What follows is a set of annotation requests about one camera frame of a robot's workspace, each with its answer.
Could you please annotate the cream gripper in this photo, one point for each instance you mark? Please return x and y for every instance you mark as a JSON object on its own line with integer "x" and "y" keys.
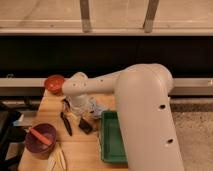
{"x": 75, "y": 119}

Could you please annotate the black handled brush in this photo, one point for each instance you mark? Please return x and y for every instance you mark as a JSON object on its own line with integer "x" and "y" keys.
{"x": 65, "y": 110}

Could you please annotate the dark board eraser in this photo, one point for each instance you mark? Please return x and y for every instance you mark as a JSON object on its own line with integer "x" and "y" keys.
{"x": 85, "y": 126}

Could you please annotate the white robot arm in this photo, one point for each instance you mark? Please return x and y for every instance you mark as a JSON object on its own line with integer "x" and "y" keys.
{"x": 141, "y": 94}

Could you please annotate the green plastic tray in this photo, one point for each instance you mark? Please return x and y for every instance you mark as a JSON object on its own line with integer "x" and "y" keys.
{"x": 112, "y": 148}

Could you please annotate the blue crumpled cloth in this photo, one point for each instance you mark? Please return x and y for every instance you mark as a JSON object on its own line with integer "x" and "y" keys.
{"x": 95, "y": 108}

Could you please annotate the purple bowl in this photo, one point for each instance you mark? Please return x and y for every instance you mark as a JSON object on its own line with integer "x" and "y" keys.
{"x": 35, "y": 146}

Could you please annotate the red bowl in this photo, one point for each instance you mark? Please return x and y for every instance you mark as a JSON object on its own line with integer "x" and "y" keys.
{"x": 54, "y": 83}

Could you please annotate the orange carrot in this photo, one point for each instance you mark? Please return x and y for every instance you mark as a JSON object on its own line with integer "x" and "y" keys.
{"x": 40, "y": 137}

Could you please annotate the yellow corn husk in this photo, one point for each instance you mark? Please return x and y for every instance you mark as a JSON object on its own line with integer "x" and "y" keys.
{"x": 56, "y": 158}

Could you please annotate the black chair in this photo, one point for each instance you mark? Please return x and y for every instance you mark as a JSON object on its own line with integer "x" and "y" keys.
{"x": 9, "y": 133}

